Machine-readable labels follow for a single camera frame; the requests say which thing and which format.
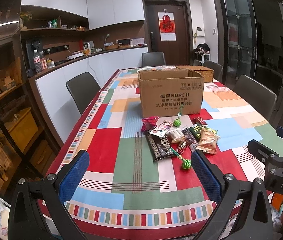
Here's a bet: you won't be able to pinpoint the dark green chips bag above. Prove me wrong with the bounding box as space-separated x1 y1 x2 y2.
189 124 202 142

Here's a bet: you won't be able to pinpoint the red small snack packet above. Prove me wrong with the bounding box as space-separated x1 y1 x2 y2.
193 116 208 126

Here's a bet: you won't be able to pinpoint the slim dark candy bar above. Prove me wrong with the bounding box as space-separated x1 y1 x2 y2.
182 128 198 152

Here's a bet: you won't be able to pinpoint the green lollipop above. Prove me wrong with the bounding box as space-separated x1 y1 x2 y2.
173 105 183 127
171 148 191 170

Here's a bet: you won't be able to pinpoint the dark patterned snack bar pack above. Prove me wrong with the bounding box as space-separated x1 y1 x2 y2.
146 133 174 161

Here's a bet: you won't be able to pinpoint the pink bear snack packet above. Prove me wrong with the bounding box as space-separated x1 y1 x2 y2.
149 120 172 138

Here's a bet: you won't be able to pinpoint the magenta snack bag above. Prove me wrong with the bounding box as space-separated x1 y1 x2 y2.
141 116 159 132

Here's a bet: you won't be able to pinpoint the grey chair right near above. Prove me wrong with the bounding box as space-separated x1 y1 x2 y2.
233 75 277 121

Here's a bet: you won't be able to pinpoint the grey chair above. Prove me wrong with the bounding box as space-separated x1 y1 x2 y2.
233 75 277 121
203 60 223 82
66 72 100 115

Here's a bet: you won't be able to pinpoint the orange bread snack bag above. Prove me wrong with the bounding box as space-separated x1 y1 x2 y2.
196 127 220 154

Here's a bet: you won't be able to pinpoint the glass display cabinet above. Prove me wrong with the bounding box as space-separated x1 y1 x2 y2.
0 0 60 202

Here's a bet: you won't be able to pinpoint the small red wrapped candy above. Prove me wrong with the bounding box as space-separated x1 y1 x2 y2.
176 141 187 155

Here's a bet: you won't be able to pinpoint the beige pastry packet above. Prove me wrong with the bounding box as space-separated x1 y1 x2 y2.
166 128 186 144

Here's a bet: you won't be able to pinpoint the grey chair right far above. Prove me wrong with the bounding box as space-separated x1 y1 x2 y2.
203 60 223 82

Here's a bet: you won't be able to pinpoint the white lower cabinets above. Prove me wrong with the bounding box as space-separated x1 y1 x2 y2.
35 47 148 143

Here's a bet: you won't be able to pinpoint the white cabinets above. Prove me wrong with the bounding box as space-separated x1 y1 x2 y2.
21 0 145 30
35 47 148 143

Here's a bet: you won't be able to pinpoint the brown cardboard box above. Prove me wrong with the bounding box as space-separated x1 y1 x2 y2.
138 68 204 118

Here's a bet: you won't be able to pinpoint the white shoe rack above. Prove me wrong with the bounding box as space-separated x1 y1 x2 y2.
193 52 210 66

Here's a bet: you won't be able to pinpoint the dark glass sliding door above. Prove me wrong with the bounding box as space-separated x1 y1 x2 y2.
214 0 283 127

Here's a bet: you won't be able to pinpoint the grey chair left side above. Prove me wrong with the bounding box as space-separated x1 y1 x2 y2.
66 72 100 115

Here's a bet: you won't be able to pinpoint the white fruit basket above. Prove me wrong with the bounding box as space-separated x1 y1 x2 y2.
136 66 176 74

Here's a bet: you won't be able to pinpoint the grey chair far end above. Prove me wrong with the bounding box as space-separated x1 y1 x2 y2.
141 51 166 67

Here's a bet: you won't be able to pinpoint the red label drink bottle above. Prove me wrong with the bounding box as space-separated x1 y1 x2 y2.
39 51 48 70

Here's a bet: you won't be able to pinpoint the red fu calendar poster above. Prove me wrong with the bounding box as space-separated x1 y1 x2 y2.
158 11 176 41

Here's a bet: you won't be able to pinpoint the plastic water bottle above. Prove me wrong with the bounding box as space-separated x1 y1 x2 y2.
33 49 42 73

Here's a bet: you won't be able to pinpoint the dark wooden door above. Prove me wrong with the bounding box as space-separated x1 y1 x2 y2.
142 0 193 65

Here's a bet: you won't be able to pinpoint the white flat appliance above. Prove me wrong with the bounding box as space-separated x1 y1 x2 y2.
67 52 84 60

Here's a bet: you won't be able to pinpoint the black coffee machine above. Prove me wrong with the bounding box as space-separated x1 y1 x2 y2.
26 38 43 77

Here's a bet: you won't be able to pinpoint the white upper cabinets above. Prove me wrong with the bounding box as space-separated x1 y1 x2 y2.
21 0 145 30

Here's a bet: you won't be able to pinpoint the wall intercom panel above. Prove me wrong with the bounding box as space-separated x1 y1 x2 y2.
196 27 205 37

